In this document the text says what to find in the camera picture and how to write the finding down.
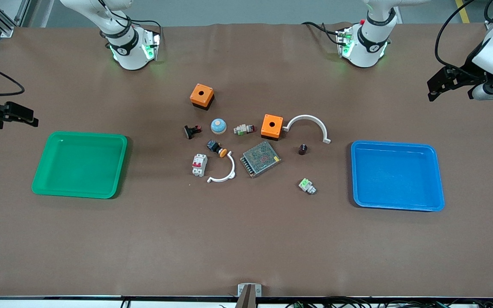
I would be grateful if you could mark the large white arc clamp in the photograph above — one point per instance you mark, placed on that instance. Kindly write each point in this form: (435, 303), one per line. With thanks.
(310, 117)

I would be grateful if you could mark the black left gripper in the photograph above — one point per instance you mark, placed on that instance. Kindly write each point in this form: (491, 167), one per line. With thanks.
(465, 73)

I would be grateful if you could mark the black orange push button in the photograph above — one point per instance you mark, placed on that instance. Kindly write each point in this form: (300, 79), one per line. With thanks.
(215, 147)

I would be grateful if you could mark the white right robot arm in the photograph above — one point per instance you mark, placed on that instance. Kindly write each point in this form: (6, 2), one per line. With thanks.
(129, 51)

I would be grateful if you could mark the green plastic tray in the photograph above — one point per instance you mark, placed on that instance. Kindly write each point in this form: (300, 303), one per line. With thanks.
(79, 167)

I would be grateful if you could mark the small white arc clamp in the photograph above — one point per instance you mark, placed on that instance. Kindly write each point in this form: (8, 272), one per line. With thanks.
(232, 167)

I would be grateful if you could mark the black cylindrical capacitor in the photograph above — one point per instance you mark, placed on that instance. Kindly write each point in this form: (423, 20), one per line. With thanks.
(303, 149)

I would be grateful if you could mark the metal mesh power supply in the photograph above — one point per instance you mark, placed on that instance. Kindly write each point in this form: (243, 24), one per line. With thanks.
(260, 159)

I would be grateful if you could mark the brown camera post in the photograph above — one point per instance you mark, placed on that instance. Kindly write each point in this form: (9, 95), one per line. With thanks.
(246, 299)

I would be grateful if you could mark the white red circuit breaker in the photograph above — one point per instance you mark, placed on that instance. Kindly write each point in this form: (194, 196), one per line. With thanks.
(199, 164)

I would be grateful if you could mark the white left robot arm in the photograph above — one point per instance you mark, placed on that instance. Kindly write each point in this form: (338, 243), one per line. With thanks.
(366, 47)

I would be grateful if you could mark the green grey connector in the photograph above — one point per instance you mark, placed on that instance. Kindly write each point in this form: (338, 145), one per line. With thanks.
(307, 185)

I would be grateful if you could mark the white red green indicator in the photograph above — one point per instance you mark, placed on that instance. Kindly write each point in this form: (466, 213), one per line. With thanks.
(243, 129)

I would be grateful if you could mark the metal table edge bracket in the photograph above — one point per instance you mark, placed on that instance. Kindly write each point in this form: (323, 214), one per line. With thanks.
(241, 290)

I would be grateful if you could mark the orange button box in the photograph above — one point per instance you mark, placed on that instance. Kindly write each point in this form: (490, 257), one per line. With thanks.
(272, 126)
(201, 95)

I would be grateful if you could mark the aluminium frame profile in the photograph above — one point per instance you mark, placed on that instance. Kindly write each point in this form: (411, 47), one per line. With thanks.
(0, 21)

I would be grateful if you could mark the blue dome button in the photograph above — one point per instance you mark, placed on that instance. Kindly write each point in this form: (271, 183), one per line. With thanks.
(218, 126)

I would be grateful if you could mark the blue plastic tray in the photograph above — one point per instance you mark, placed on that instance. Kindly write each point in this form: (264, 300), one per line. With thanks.
(396, 179)

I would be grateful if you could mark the brown table mat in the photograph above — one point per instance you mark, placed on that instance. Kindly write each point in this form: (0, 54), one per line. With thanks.
(246, 239)

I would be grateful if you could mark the black red switch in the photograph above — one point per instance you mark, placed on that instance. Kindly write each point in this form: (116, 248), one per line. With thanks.
(191, 131)

